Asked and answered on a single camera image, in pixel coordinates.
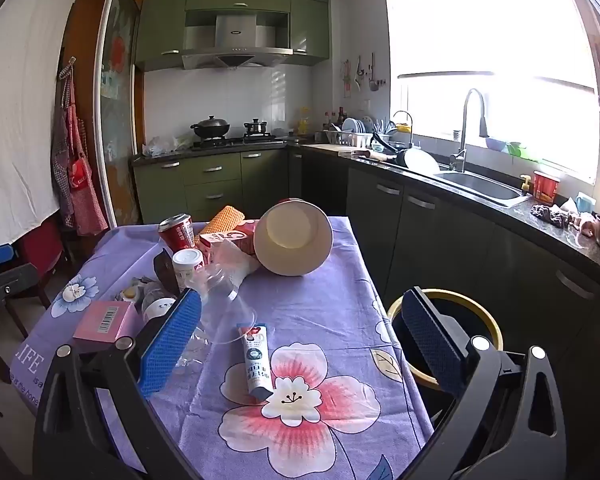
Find green cabinets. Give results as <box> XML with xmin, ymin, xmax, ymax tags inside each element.
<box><xmin>132</xmin><ymin>150</ymin><xmax>291</xmax><ymax>226</ymax></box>
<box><xmin>134</xmin><ymin>0</ymin><xmax>331</xmax><ymax>72</ymax></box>

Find gas stove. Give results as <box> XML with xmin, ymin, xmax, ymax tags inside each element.
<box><xmin>190</xmin><ymin>132</ymin><xmax>287</xmax><ymax>150</ymax></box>

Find dark lower cabinets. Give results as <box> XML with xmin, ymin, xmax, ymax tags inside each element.
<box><xmin>287</xmin><ymin>147</ymin><xmax>600</xmax><ymax>411</ymax></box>

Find red cup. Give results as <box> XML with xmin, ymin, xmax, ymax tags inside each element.
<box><xmin>532</xmin><ymin>170</ymin><xmax>562</xmax><ymax>206</ymax></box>

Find red soda can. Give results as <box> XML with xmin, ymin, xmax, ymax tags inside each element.
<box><xmin>158</xmin><ymin>214</ymin><xmax>197</xmax><ymax>255</ymax></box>

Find purple checked apron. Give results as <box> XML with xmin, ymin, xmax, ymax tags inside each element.
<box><xmin>51</xmin><ymin>75</ymin><xmax>76</xmax><ymax>231</ymax></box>

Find white toothpaste tube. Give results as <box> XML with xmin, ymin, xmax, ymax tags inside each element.
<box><xmin>236</xmin><ymin>323</ymin><xmax>276</xmax><ymax>403</ymax></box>

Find red and white carton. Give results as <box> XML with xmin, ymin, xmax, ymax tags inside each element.
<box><xmin>198</xmin><ymin>219</ymin><xmax>261</xmax><ymax>263</ymax></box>

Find purple floral tablecloth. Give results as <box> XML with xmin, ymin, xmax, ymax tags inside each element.
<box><xmin>10</xmin><ymin>216</ymin><xmax>436</xmax><ymax>480</ymax></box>

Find clear plastic bottle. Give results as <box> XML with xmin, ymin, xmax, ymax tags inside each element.
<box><xmin>141</xmin><ymin>282</ymin><xmax>178</xmax><ymax>321</ymax></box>

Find green upper cabinets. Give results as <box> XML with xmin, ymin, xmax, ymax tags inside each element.
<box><xmin>134</xmin><ymin>0</ymin><xmax>331</xmax><ymax>72</ymax></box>

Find hanging kitchen utensils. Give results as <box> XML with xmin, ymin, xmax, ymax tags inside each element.
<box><xmin>340</xmin><ymin>52</ymin><xmax>387</xmax><ymax>98</ymax></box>

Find clear plastic cup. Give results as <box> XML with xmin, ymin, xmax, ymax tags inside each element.
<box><xmin>182</xmin><ymin>240</ymin><xmax>259</xmax><ymax>347</ymax></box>

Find white paper towel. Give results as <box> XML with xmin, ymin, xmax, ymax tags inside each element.
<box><xmin>220</xmin><ymin>247</ymin><xmax>261</xmax><ymax>288</ymax></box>

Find dish rack with dishes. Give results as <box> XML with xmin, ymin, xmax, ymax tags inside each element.
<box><xmin>322</xmin><ymin>116</ymin><xmax>396</xmax><ymax>147</ymax></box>

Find orange mesh roll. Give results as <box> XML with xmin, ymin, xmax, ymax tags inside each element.
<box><xmin>199</xmin><ymin>205</ymin><xmax>245</xmax><ymax>235</ymax></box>

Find steel range hood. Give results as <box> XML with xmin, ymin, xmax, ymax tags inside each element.
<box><xmin>181</xmin><ymin>10</ymin><xmax>294</xmax><ymax>71</ymax></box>

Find red checked apron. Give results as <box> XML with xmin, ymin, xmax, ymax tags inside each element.
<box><xmin>62</xmin><ymin>57</ymin><xmax>110</xmax><ymax>237</ymax></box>

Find dark sauce bottles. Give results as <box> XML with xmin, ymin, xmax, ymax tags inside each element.
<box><xmin>322</xmin><ymin>106</ymin><xmax>346</xmax><ymax>133</ymax></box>

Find beige paper bowl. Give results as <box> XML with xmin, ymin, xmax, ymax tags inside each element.
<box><xmin>253</xmin><ymin>199</ymin><xmax>334</xmax><ymax>277</ymax></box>

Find glass sliding door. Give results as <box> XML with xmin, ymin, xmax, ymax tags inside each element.
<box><xmin>96</xmin><ymin>0</ymin><xmax>143</xmax><ymax>228</ymax></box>

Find white sheet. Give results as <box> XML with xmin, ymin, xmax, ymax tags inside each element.
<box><xmin>0</xmin><ymin>0</ymin><xmax>78</xmax><ymax>251</ymax></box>

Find green lower cabinets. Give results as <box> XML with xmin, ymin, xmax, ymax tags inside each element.
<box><xmin>132</xmin><ymin>150</ymin><xmax>291</xmax><ymax>226</ymax></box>

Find green plastic basket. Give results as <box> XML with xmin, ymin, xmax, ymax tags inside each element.
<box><xmin>506</xmin><ymin>141</ymin><xmax>541</xmax><ymax>161</ymax></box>

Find clear plastic bag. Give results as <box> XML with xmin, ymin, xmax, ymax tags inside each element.
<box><xmin>141</xmin><ymin>136</ymin><xmax>191</xmax><ymax>158</ymax></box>

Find black wok with lid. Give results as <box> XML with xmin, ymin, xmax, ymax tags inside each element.
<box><xmin>190</xmin><ymin>115</ymin><xmax>231</xmax><ymax>140</ymax></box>

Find black frying pan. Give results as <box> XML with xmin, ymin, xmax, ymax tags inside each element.
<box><xmin>371</xmin><ymin>131</ymin><xmax>421</xmax><ymax>168</ymax></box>

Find yellow rimmed trash bin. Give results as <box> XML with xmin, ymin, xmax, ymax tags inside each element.
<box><xmin>387</xmin><ymin>288</ymin><xmax>505</xmax><ymax>396</ymax></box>

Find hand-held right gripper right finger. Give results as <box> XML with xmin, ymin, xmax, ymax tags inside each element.
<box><xmin>401</xmin><ymin>287</ymin><xmax>568</xmax><ymax>480</ymax></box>

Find pink box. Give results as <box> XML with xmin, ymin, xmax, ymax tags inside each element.
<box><xmin>72</xmin><ymin>301</ymin><xmax>140</xmax><ymax>343</ymax></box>

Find white printed wrapper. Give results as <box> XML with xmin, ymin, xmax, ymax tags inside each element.
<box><xmin>120</xmin><ymin>277</ymin><xmax>148</xmax><ymax>303</ymax></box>

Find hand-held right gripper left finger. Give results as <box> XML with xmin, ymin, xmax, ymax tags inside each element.
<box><xmin>32</xmin><ymin>287</ymin><xmax>203</xmax><ymax>480</ymax></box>

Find dark rag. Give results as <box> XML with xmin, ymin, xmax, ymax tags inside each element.
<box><xmin>530</xmin><ymin>203</ymin><xmax>568</xmax><ymax>228</ymax></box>

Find white plate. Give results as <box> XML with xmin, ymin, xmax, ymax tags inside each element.
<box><xmin>405</xmin><ymin>147</ymin><xmax>441</xmax><ymax>176</ymax></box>

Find small white yogurt bottle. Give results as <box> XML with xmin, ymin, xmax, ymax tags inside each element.
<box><xmin>172</xmin><ymin>248</ymin><xmax>204</xmax><ymax>295</ymax></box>

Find window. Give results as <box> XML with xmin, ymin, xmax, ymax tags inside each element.
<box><xmin>385</xmin><ymin>0</ymin><xmax>600</xmax><ymax>186</ymax></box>

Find wooden chair with red cloth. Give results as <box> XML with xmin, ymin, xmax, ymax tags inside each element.
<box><xmin>5</xmin><ymin>227</ymin><xmax>63</xmax><ymax>341</ymax></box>

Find steel sink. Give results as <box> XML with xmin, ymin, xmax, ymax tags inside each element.
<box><xmin>432</xmin><ymin>170</ymin><xmax>531</xmax><ymax>208</ymax></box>

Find wooden cutting board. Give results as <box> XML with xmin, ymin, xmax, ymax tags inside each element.
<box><xmin>305</xmin><ymin>142</ymin><xmax>366</xmax><ymax>153</ymax></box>

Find dark brown plastic container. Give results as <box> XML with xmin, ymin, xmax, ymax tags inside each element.
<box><xmin>153</xmin><ymin>249</ymin><xmax>181</xmax><ymax>295</ymax></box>

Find steel kitchen faucet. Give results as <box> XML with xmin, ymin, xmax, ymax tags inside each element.
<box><xmin>449</xmin><ymin>88</ymin><xmax>490</xmax><ymax>173</ymax></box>

